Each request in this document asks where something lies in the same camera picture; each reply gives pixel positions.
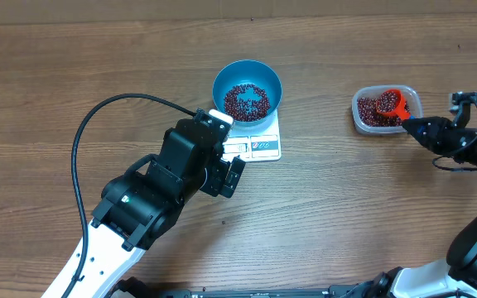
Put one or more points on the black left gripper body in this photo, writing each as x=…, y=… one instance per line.
x=216, y=175

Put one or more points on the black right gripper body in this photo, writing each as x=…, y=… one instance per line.
x=445, y=135

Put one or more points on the red scoop with blue handle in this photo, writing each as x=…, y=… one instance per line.
x=392, y=104

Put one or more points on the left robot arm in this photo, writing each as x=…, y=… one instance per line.
x=139, y=206

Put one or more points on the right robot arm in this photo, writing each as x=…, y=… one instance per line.
x=456, y=275

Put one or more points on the white digital kitchen scale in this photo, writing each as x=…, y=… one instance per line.
x=255, y=142

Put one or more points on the red beans in bowl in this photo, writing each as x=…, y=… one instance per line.
x=246, y=103

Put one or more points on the blue round bowl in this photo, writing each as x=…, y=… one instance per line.
x=247, y=72

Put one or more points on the clear plastic food container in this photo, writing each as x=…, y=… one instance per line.
x=411, y=96

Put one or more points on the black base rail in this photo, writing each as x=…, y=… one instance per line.
x=133, y=288

